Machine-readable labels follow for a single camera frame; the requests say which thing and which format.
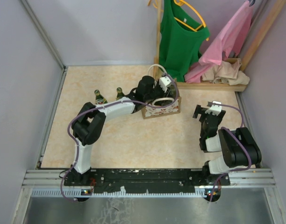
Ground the green bottle yellow label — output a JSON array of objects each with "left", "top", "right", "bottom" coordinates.
[{"left": 116, "top": 87, "right": 125, "bottom": 100}]

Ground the green bottle red label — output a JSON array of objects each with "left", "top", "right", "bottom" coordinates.
[{"left": 94, "top": 90, "right": 108, "bottom": 105}]

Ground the clear glass bottle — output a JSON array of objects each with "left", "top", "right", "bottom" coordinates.
[{"left": 169, "top": 85, "right": 177, "bottom": 98}]

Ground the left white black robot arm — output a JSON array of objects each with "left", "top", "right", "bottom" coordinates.
[{"left": 67, "top": 74, "right": 175, "bottom": 175}]

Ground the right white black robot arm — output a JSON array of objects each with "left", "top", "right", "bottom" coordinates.
[{"left": 193, "top": 101, "right": 262, "bottom": 178}]

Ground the wooden clothes rack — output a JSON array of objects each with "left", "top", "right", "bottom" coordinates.
[{"left": 147, "top": 0, "right": 286, "bottom": 92}]

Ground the beige crumpled cloth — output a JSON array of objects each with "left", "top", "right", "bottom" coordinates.
[{"left": 201, "top": 58, "right": 250, "bottom": 85}]

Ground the green tank top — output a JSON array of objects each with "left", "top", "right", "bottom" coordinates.
[{"left": 159, "top": 0, "right": 210, "bottom": 82}]

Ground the pink shirt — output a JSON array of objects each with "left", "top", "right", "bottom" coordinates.
[{"left": 185, "top": 0, "right": 253, "bottom": 83}]

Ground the yellow clothes hanger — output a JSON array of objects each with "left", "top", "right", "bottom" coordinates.
[{"left": 147, "top": 0, "right": 209, "bottom": 42}]

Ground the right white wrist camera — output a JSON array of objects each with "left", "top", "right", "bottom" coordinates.
[{"left": 205, "top": 101, "right": 222, "bottom": 116}]

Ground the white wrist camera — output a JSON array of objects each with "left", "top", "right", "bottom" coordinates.
[
  {"left": 205, "top": 101, "right": 222, "bottom": 116},
  {"left": 159, "top": 76, "right": 172, "bottom": 92}
]

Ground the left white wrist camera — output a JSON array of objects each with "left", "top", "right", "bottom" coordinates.
[{"left": 159, "top": 76, "right": 172, "bottom": 92}]

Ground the aluminium frame rail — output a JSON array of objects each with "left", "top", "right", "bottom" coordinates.
[{"left": 21, "top": 168, "right": 274, "bottom": 199}]

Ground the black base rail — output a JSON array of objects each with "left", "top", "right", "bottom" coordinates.
[{"left": 63, "top": 168, "right": 219, "bottom": 194}]

